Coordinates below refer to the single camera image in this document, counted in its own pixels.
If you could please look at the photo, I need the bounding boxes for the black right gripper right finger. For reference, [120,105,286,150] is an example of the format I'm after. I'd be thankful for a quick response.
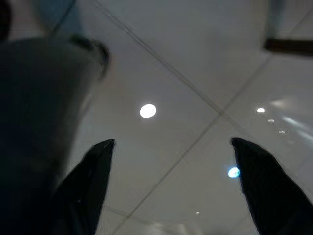
[231,137,313,235]

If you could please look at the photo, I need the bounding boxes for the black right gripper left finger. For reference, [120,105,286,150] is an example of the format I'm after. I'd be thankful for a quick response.
[48,139,115,235]

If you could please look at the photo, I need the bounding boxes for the pale robot right leg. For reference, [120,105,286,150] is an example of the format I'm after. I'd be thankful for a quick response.
[0,36,111,235]

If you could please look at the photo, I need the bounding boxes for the dark brown wooden bar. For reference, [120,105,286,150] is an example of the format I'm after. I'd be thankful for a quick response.
[263,38,313,57]

